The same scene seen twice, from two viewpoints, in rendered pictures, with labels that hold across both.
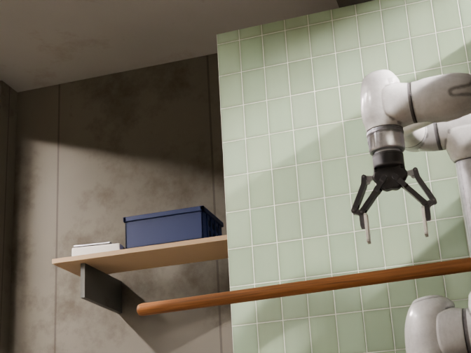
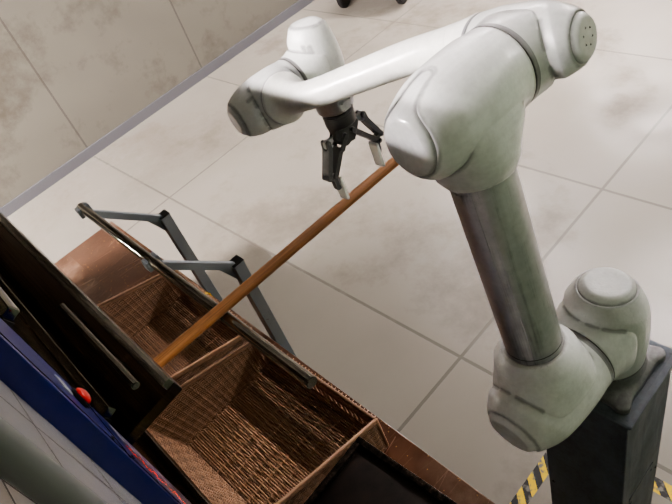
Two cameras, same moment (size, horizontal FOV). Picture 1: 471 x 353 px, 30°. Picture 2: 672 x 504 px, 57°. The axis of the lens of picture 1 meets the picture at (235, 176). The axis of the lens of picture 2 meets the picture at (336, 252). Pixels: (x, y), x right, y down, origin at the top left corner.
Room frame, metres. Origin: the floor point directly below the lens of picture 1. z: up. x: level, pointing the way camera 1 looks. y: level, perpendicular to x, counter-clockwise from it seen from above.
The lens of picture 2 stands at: (2.75, -1.38, 2.22)
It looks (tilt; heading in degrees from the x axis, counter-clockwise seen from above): 42 degrees down; 133
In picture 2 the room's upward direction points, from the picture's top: 22 degrees counter-clockwise
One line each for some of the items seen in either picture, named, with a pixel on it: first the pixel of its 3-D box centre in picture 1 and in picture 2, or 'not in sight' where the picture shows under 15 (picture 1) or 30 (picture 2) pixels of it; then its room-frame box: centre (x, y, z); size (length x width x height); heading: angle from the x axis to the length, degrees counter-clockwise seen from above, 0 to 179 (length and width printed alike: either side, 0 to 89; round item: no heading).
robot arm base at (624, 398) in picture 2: not in sight; (609, 351); (2.61, -0.53, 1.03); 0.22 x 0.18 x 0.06; 74
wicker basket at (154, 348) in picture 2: not in sight; (159, 340); (1.16, -0.68, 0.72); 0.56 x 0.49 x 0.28; 162
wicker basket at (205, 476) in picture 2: not in sight; (258, 433); (1.73, -0.87, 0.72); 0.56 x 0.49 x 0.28; 164
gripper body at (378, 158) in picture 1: (389, 171); (342, 125); (1.99, -0.37, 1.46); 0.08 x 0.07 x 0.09; 74
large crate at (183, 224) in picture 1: (174, 235); not in sight; (5.31, 0.41, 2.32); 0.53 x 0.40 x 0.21; 74
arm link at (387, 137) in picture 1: (386, 143); (332, 97); (1.99, -0.37, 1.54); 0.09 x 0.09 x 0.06
